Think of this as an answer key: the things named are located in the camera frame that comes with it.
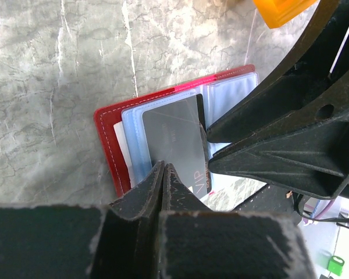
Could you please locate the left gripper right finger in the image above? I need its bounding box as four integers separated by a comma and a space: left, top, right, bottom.
158, 164, 315, 278

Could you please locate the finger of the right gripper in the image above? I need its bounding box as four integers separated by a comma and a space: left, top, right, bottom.
209, 119, 349, 199
207, 1, 349, 143

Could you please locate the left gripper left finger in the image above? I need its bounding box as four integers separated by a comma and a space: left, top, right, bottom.
0, 162, 165, 278

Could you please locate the black VIP card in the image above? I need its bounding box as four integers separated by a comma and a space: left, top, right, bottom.
142, 94, 211, 199

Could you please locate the red leather card holder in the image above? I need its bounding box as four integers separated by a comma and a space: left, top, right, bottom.
94, 65, 259, 200

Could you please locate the yellow plastic bin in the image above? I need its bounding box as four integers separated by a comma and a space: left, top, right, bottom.
253, 0, 316, 29

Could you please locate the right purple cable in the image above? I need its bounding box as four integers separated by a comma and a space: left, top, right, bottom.
305, 199, 337, 220

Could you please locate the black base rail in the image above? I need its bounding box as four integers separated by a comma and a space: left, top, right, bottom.
233, 185, 302, 225

